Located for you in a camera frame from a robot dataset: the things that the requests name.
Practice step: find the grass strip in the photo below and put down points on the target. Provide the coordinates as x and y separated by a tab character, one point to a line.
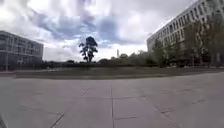
110	72

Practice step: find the tall dark tree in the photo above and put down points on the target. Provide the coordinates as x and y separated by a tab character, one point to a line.
88	48

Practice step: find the distant slender tower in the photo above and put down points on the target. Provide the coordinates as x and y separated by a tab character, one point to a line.
118	53

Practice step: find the grey concrete slab plaza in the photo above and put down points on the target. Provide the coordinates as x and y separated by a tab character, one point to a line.
133	100

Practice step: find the line of bushes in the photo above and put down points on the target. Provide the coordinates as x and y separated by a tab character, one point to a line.
133	60

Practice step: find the glass-fronted building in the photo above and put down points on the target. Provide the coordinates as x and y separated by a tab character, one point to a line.
18	50

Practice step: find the row of trees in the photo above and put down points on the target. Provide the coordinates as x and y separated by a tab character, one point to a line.
196	46

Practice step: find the long pale many-windowed building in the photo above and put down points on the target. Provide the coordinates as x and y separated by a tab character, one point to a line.
180	26

